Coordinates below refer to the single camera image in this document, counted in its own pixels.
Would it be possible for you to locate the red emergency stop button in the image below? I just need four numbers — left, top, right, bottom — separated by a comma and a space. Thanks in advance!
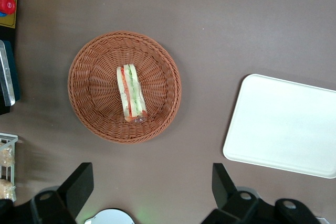
0, 0, 16, 15

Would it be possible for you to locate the round brown wicker basket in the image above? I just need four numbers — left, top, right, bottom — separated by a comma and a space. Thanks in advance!
67, 30, 182, 144

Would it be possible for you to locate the wrapped bread roll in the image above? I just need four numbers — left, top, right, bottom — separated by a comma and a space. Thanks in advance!
0, 178, 17, 200
0, 145, 14, 167

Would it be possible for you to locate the white round cup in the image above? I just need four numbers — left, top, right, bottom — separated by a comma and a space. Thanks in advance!
83, 209, 136, 224

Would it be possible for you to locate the silver metal bracket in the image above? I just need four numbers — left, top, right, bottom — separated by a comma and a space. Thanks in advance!
0, 40, 15, 106

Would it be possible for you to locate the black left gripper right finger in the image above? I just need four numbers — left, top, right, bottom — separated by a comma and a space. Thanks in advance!
201, 163, 263, 224

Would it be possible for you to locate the white wire rack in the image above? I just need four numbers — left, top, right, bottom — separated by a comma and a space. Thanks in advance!
0, 133, 19, 201

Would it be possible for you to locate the plastic-wrapped triangle sandwich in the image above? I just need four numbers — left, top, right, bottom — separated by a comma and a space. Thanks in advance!
116, 62, 148, 124

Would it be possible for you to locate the dark teal block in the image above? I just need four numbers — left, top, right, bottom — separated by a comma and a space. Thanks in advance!
2, 40, 22, 102

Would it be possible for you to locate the white rectangular plastic tray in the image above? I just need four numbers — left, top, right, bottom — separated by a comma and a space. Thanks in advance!
222, 73, 336, 179

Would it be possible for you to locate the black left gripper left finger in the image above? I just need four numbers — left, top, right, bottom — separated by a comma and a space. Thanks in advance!
30, 162, 95, 224

